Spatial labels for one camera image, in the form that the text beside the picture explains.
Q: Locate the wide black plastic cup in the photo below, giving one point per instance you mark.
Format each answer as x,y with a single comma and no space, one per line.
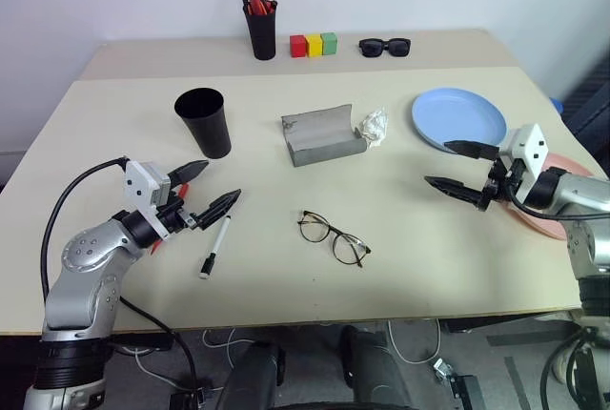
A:
209,129

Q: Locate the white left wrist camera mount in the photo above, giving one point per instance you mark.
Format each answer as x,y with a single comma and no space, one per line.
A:
140,183

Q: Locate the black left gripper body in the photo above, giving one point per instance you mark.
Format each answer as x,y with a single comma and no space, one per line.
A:
175,214

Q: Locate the dark ribbed chair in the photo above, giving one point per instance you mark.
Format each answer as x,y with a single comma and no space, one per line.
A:
591,109

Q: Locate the thin dark framed eyeglasses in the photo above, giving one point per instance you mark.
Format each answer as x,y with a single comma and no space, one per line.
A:
350,240

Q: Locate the yellow wooden block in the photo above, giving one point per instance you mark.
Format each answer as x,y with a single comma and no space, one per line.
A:
314,46

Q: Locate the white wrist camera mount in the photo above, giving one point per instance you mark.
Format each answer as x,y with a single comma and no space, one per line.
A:
140,183
526,145

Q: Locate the dark rounded padded shape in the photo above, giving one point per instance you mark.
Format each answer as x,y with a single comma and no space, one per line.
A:
372,367
252,376

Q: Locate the grey felt glasses case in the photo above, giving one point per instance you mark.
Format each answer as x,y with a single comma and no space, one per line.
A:
319,140

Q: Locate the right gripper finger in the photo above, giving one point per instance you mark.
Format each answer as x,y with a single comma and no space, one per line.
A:
457,188
474,149

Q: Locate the blue plastic plate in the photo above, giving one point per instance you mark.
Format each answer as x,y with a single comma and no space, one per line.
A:
457,116

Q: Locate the green wooden block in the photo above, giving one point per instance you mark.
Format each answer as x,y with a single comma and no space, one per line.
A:
330,44

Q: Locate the red marker pen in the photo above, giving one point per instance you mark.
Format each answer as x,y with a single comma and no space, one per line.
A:
183,190

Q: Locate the crumpled white paper ball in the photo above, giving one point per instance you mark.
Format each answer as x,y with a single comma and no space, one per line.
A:
374,126

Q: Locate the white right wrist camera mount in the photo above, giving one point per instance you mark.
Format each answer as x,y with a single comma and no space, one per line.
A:
526,145

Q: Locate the red wooden block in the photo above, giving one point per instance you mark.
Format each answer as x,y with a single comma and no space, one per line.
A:
298,47

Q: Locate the black sunglasses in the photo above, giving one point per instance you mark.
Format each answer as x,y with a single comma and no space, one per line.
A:
371,48

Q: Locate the tall black pen holder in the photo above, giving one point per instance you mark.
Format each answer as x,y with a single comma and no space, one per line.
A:
263,38

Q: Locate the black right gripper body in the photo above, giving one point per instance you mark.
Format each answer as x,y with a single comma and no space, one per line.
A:
500,183

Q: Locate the pink plastic plate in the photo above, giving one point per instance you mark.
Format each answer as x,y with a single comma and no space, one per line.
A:
567,164

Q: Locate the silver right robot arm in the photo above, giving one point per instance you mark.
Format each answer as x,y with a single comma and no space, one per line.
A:
579,186

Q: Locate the white marker with black cap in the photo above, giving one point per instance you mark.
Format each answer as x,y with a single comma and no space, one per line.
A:
220,238

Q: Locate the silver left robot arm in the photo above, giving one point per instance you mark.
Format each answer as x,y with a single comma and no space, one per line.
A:
86,257

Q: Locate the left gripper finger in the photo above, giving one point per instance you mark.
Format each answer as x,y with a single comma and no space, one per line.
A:
188,172
219,205

